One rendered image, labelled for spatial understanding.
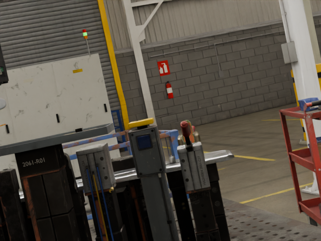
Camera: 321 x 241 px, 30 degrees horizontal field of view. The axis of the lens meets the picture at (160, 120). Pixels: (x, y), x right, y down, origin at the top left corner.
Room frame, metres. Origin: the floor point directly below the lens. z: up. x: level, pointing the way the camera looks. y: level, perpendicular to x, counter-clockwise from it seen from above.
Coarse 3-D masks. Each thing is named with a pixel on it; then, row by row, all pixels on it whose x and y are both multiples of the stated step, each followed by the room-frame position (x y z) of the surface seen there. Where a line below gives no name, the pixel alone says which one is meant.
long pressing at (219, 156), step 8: (216, 152) 1.82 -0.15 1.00; (224, 152) 1.78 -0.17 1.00; (176, 160) 1.83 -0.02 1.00; (208, 160) 1.68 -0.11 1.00; (216, 160) 1.68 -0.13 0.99; (224, 160) 1.68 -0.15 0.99; (168, 168) 1.69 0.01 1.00; (176, 168) 1.69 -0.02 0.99; (120, 176) 1.70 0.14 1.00; (128, 176) 1.70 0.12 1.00; (136, 176) 1.70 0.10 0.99; (80, 184) 1.75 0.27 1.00; (24, 200) 1.71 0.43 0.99
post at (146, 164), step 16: (144, 128) 1.44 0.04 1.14; (160, 144) 1.45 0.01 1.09; (144, 160) 1.42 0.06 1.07; (160, 160) 1.42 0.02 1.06; (144, 176) 1.42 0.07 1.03; (160, 176) 1.42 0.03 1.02; (144, 192) 1.42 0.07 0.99; (160, 192) 1.42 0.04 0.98; (160, 208) 1.42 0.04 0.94; (160, 224) 1.42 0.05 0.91; (160, 240) 1.42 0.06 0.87; (176, 240) 1.42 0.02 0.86
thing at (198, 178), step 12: (180, 156) 1.57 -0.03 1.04; (192, 156) 1.57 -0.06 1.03; (192, 168) 1.57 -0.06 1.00; (204, 168) 1.57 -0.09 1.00; (192, 180) 1.58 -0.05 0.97; (204, 180) 1.57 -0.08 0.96; (192, 192) 1.58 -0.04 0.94; (204, 192) 1.58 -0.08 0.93; (192, 204) 1.58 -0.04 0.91; (204, 204) 1.58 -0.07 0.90; (204, 216) 1.59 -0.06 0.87; (204, 228) 1.58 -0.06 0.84; (216, 228) 1.59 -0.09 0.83; (204, 240) 1.58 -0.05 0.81; (216, 240) 1.58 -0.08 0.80
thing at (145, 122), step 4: (140, 120) 1.44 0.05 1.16; (144, 120) 1.42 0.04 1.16; (148, 120) 1.42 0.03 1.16; (152, 120) 1.42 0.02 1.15; (128, 124) 1.42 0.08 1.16; (132, 124) 1.42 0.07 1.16; (136, 124) 1.42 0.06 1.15; (140, 124) 1.42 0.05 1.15; (144, 124) 1.42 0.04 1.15; (140, 128) 1.44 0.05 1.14
